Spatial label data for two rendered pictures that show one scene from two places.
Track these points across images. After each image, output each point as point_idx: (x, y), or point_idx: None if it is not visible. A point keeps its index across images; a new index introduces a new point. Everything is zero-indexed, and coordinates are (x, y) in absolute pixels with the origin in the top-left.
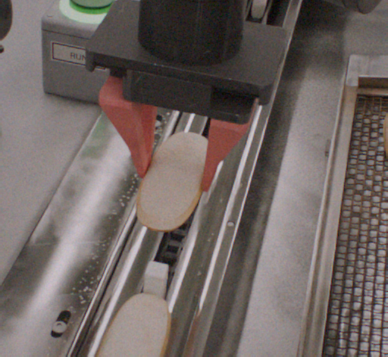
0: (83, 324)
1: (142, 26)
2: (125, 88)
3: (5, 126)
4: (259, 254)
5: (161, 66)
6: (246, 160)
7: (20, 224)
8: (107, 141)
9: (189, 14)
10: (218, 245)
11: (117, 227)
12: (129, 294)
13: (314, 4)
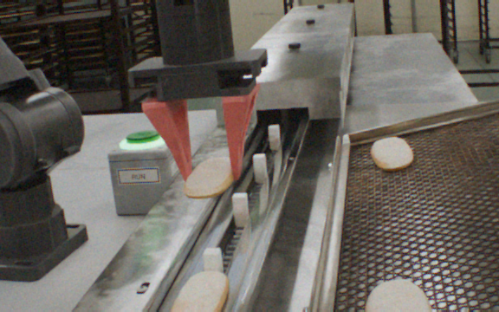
0: (160, 286)
1: (163, 50)
2: (158, 92)
3: (91, 234)
4: (299, 261)
5: (179, 67)
6: (275, 200)
7: None
8: (165, 209)
9: (191, 24)
10: (259, 239)
11: (178, 243)
12: None
13: (320, 143)
